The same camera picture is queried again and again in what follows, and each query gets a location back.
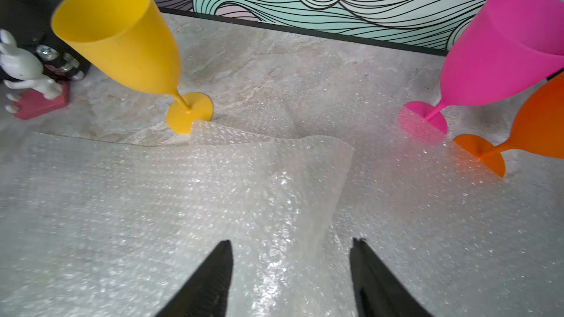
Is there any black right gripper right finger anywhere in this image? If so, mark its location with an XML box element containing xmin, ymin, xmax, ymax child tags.
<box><xmin>349</xmin><ymin>238</ymin><xmax>432</xmax><ymax>317</ymax></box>

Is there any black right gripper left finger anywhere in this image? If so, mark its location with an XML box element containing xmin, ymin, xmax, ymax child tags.
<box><xmin>157</xmin><ymin>240</ymin><xmax>234</xmax><ymax>317</ymax></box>

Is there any clear bubble wrap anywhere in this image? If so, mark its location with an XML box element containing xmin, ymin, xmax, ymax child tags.
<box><xmin>200</xmin><ymin>76</ymin><xmax>563</xmax><ymax>316</ymax></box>
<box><xmin>1</xmin><ymin>123</ymin><xmax>353</xmax><ymax>316</ymax></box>

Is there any bubble orange glass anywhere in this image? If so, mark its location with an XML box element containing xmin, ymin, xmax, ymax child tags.
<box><xmin>454</xmin><ymin>73</ymin><xmax>563</xmax><ymax>177</ymax></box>

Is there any bubble yellow glass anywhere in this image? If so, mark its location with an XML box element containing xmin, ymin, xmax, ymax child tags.
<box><xmin>51</xmin><ymin>0</ymin><xmax>214</xmax><ymax>134</ymax></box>

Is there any white bunny phone stand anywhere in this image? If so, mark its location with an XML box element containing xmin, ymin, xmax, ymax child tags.
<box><xmin>1</xmin><ymin>29</ymin><xmax>69</xmax><ymax>120</ymax></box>

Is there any black ribbed case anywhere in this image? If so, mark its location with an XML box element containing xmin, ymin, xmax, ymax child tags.
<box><xmin>1</xmin><ymin>0</ymin><xmax>91</xmax><ymax>82</ymax></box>

